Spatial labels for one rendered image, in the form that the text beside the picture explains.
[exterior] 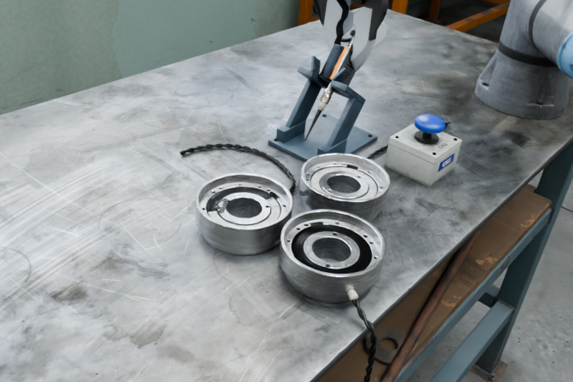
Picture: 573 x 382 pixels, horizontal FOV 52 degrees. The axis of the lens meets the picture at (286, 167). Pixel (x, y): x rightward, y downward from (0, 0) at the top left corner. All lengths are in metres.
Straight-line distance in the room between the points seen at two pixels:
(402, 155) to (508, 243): 0.43
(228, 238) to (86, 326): 0.16
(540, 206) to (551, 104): 0.32
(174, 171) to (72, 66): 1.64
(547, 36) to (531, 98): 0.14
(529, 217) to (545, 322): 0.68
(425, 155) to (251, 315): 0.32
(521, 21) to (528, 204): 0.44
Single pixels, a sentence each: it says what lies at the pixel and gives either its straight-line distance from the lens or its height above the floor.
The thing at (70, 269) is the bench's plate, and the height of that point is 0.80.
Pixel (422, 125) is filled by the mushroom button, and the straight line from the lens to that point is 0.78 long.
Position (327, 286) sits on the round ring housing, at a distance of 0.57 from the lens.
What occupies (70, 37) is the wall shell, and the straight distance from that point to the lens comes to 2.33.
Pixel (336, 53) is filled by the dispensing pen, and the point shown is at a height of 0.93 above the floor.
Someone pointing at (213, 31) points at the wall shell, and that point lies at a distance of 2.76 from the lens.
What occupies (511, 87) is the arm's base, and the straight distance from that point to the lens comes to 1.03.
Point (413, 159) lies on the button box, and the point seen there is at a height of 0.83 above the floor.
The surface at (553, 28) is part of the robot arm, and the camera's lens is 0.92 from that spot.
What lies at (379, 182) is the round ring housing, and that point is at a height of 0.83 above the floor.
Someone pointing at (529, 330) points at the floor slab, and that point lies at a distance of 1.85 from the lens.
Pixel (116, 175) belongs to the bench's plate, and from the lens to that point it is 0.76.
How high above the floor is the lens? 1.21
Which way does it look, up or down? 32 degrees down
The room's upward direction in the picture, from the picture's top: 5 degrees clockwise
